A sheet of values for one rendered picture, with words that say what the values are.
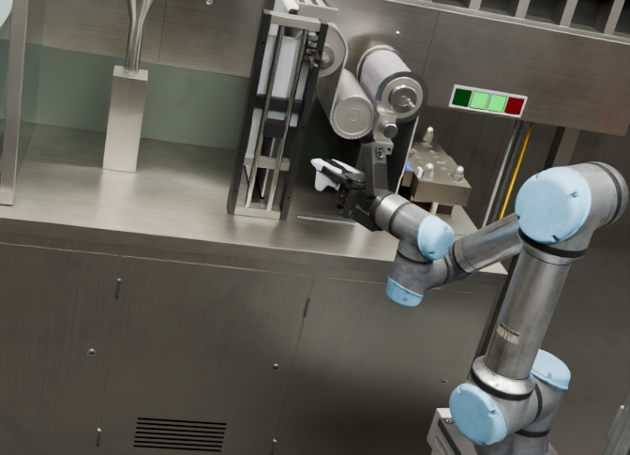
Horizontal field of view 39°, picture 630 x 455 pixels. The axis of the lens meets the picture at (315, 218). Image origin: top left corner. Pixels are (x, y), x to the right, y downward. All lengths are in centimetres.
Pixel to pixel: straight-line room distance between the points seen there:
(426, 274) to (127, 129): 105
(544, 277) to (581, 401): 228
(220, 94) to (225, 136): 14
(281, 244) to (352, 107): 44
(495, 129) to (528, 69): 173
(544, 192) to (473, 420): 45
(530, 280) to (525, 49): 144
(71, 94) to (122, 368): 83
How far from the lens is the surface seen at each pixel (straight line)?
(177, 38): 264
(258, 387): 248
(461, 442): 187
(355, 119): 242
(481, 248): 175
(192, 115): 272
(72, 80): 270
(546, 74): 292
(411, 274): 172
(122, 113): 243
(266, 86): 225
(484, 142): 460
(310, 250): 224
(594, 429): 365
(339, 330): 241
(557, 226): 145
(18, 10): 208
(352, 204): 179
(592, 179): 150
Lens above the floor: 190
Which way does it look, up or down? 24 degrees down
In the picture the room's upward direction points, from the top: 13 degrees clockwise
